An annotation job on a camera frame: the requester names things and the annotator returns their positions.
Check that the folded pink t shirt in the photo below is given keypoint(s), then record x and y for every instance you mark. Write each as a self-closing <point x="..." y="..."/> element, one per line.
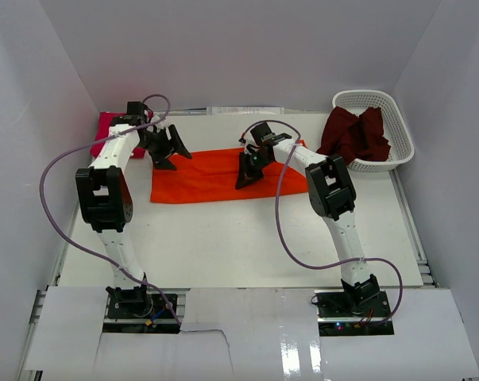
<point x="105" y="118"/>

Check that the orange t shirt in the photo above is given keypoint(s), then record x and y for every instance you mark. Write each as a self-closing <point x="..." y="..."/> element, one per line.
<point x="209" y="176"/>

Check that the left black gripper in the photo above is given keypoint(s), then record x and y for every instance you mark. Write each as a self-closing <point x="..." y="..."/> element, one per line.
<point x="160" y="159"/>

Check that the white plastic basket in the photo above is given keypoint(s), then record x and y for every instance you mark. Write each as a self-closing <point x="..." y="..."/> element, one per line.
<point x="395" y="130"/>

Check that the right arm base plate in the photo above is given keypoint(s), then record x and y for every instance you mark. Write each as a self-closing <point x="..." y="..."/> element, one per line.
<point x="338" y="304"/>

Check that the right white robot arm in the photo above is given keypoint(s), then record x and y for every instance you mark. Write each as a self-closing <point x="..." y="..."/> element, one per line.
<point x="331" y="194"/>

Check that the dark red t shirt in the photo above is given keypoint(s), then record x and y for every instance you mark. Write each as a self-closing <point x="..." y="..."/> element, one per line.
<point x="355" y="137"/>

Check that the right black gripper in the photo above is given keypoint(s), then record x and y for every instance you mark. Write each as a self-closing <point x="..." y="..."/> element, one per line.
<point x="245" y="174"/>

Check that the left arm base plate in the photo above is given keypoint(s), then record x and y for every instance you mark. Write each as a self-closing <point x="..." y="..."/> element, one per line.
<point x="153" y="307"/>

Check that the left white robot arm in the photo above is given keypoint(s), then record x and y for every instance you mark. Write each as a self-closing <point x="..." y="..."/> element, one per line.
<point x="106" y="203"/>

